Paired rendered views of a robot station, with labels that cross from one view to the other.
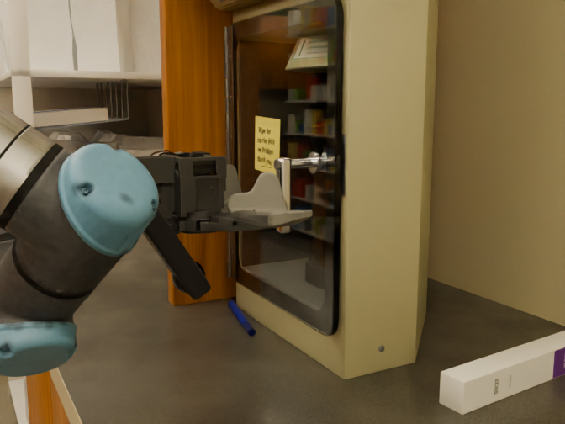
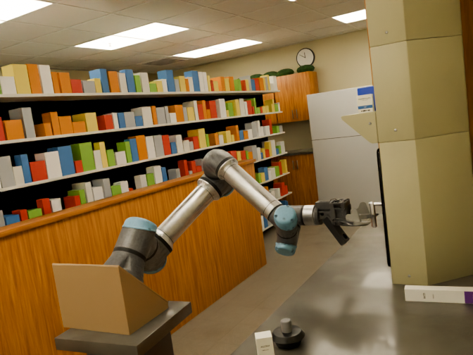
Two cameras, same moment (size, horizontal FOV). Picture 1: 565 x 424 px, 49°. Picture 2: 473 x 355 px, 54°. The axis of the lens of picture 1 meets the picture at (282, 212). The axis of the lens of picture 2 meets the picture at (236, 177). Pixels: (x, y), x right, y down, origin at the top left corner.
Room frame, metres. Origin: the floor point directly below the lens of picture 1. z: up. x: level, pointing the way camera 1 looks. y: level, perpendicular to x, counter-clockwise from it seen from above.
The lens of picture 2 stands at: (-0.45, -1.10, 1.53)
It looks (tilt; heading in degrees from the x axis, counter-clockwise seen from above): 7 degrees down; 59
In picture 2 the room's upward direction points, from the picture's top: 8 degrees counter-clockwise
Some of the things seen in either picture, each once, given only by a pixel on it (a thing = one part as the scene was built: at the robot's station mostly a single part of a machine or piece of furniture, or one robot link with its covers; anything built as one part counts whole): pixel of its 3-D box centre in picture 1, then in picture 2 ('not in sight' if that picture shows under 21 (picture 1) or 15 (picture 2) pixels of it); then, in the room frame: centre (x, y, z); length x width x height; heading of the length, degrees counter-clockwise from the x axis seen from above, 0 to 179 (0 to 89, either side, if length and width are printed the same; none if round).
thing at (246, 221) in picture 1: (227, 219); (345, 222); (0.66, 0.06, 1.15); 0.09 x 0.05 x 0.02; 90
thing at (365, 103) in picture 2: not in sight; (365, 103); (0.78, 0.03, 1.54); 0.05 x 0.05 x 0.06; 36
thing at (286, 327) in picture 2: not in sight; (286, 332); (0.22, -0.14, 0.97); 0.09 x 0.09 x 0.07
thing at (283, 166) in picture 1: (295, 192); (378, 213); (0.74, -0.02, 1.17); 0.05 x 0.03 x 0.10; 118
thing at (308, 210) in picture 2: not in sight; (312, 215); (0.63, 0.20, 1.16); 0.08 x 0.05 x 0.08; 28
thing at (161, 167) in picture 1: (168, 195); (333, 213); (0.67, 0.12, 1.17); 0.12 x 0.08 x 0.09; 118
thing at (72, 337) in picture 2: not in sight; (127, 324); (-0.05, 0.39, 0.92); 0.32 x 0.32 x 0.04; 34
